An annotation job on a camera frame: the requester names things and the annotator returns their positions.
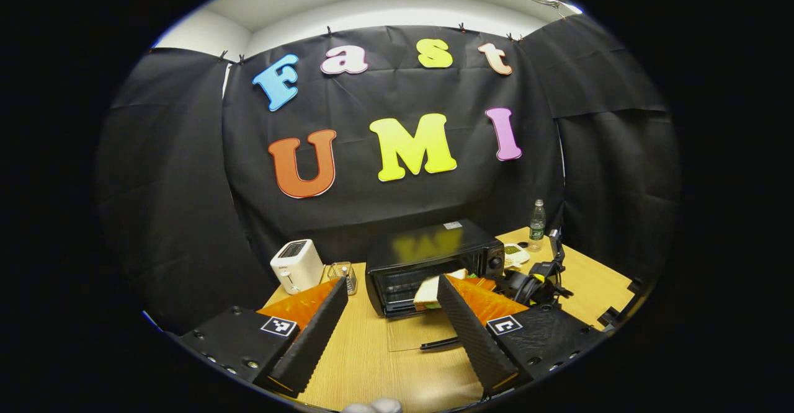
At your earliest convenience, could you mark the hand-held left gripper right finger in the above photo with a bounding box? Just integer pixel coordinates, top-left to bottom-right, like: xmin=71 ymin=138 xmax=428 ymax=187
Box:
xmin=436 ymin=275 xmax=612 ymax=397

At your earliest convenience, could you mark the small wire basket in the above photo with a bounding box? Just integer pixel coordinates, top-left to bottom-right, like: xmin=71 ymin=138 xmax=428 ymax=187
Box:
xmin=327 ymin=262 xmax=359 ymax=296

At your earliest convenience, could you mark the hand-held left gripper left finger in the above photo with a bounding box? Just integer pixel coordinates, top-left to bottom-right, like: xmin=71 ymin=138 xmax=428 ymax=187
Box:
xmin=177 ymin=277 xmax=349 ymax=398

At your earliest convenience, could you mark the clear water bottle green label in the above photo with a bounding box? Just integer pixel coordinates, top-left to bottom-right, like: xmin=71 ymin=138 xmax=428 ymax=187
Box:
xmin=529 ymin=199 xmax=547 ymax=251

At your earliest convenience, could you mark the black backdrop cloth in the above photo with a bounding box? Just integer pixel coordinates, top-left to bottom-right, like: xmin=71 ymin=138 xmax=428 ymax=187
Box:
xmin=96 ymin=13 xmax=683 ymax=334

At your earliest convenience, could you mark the small white plate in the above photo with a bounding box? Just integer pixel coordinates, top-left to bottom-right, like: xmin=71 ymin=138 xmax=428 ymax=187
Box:
xmin=504 ymin=243 xmax=532 ymax=269

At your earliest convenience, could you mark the white toaster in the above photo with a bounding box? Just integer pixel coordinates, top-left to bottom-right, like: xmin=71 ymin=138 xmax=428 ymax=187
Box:
xmin=270 ymin=239 xmax=325 ymax=295

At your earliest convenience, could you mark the black electric oven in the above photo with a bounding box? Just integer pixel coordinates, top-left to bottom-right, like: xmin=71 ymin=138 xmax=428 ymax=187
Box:
xmin=365 ymin=219 xmax=506 ymax=352

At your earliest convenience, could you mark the sandwich with lettuce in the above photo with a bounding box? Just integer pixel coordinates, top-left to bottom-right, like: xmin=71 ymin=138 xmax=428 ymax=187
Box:
xmin=414 ymin=269 xmax=497 ymax=309

